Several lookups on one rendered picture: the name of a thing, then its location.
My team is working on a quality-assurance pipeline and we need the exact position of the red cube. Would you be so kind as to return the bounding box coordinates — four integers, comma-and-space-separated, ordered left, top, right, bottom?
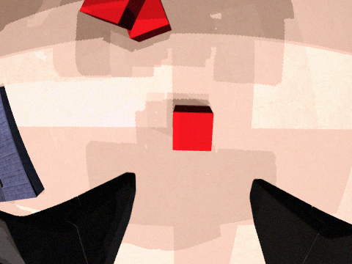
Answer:
127, 0, 172, 42
80, 0, 146, 30
172, 105, 214, 152

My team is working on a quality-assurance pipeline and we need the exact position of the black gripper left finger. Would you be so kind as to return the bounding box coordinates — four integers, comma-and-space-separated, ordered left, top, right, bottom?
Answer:
0, 172, 136, 264

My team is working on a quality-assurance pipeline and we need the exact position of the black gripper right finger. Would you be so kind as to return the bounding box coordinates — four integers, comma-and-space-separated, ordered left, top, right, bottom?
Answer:
249, 179, 352, 264

